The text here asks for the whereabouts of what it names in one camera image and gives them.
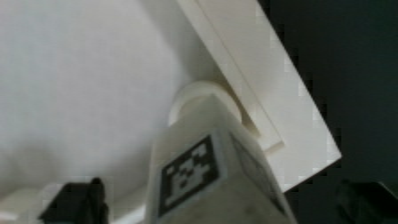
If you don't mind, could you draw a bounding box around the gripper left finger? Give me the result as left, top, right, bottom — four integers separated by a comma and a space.
40, 178, 109, 224

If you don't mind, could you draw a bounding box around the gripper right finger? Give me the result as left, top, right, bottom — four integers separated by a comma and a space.
337, 180, 398, 224

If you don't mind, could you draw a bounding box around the white table leg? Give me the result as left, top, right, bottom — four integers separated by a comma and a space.
145, 93, 299, 224

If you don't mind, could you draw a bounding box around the white square tabletop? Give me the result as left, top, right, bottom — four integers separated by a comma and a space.
0, 0, 342, 224

